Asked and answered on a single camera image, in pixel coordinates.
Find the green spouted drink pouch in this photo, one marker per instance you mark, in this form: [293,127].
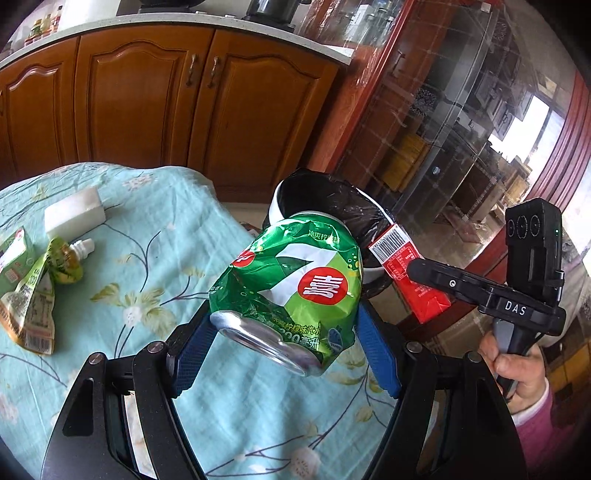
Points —
[51,286]

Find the wooden base cabinets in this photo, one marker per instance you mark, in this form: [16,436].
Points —
[138,101]

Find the white foam block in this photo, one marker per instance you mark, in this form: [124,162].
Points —
[74,210]

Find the green juice carton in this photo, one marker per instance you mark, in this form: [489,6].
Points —
[11,258]

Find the white kitchen countertop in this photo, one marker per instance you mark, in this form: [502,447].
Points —
[184,21]

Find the red framed glass cabinet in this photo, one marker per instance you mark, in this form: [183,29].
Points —
[438,115]

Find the row of condiment bottles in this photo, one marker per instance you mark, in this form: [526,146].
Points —
[44,23]

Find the person's right hand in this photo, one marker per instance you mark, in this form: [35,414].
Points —
[531,383]

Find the red white carton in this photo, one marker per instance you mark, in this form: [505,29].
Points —
[415,290]

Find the white bin with black bag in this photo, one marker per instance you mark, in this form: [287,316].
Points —
[323,198]

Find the crushed green soda can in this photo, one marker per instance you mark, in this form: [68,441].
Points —
[295,286]

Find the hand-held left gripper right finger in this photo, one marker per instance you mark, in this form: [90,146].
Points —
[376,355]

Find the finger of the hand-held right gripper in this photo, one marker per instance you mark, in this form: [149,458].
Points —
[443,279]

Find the person's right forearm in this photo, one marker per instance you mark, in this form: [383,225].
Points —
[549,429]

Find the light blue floral tablecloth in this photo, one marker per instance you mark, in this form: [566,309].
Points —
[152,258]

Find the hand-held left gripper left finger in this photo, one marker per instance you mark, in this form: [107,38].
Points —
[189,364]

